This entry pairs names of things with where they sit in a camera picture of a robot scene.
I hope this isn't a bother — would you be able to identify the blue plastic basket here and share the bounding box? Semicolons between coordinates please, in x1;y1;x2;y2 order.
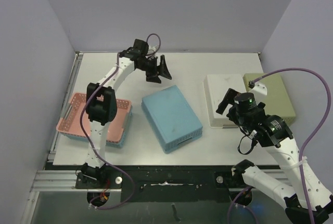
141;85;203;154
56;103;132;148

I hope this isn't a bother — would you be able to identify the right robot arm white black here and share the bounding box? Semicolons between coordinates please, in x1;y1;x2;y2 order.
216;88;332;223

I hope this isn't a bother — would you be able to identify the green perforated plastic basket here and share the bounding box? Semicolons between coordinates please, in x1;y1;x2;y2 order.
243;73;296;127

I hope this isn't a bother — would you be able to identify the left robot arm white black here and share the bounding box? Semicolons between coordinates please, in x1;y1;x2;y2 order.
81;39;172;188

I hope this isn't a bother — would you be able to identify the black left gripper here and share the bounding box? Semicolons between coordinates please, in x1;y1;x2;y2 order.
136;55;171;83

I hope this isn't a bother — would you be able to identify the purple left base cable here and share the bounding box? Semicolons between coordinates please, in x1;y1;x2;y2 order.
85;161;136;211

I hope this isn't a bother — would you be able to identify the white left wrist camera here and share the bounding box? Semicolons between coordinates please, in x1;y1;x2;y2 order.
147;46;159;55

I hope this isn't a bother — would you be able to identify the blue bottom plastic basket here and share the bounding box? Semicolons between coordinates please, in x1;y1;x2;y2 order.
56;103;132;148

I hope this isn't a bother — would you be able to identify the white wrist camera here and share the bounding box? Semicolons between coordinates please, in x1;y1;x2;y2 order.
147;46;159;55
248;81;267;97

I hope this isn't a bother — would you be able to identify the white perforated plastic basket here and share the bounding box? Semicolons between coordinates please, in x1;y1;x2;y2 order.
203;74;246;128

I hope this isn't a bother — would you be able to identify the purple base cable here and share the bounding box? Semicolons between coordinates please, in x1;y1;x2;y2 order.
85;161;136;211
226;185;260;224

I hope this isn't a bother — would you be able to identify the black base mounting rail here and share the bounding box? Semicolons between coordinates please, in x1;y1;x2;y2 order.
75;166;246;206

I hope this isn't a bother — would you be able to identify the pink plastic basket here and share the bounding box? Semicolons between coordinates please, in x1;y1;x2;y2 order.
56;93;132;148

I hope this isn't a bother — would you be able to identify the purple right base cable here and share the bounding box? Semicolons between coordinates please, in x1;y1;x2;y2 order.
226;185;260;224

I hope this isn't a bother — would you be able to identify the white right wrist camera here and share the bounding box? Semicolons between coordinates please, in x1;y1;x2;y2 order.
248;81;267;97

